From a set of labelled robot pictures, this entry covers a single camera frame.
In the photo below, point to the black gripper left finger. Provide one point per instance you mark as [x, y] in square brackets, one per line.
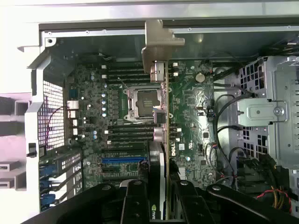
[137, 205]

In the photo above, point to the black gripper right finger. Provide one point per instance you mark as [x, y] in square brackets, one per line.
[189, 205]

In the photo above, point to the silver chipset heatsink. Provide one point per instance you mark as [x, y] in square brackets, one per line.
[182, 173]

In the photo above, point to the blue expansion slot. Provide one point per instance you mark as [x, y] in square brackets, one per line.
[121, 160]

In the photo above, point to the black expansion slot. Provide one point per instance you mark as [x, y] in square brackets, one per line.
[123, 151]

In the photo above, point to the black RAM slot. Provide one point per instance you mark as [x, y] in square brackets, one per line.
[128, 134]
[128, 81]
[128, 144]
[128, 69]
[128, 128]
[128, 73]
[128, 139]
[128, 77]

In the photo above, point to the green Dell motherboard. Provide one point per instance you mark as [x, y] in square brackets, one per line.
[191, 112]

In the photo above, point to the metal CPU socket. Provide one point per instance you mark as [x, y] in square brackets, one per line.
[142, 102]

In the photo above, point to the metal disk bay cage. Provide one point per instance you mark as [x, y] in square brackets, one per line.
[264, 112]

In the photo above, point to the thin socket locking lever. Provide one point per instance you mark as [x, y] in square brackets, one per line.
[123, 84]

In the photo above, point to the silver coin cell battery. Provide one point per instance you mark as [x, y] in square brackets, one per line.
[199, 77]

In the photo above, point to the open black PC case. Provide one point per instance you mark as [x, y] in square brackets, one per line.
[35, 116]

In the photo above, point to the grey plastic parts rack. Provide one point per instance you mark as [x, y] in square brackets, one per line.
[9, 121]

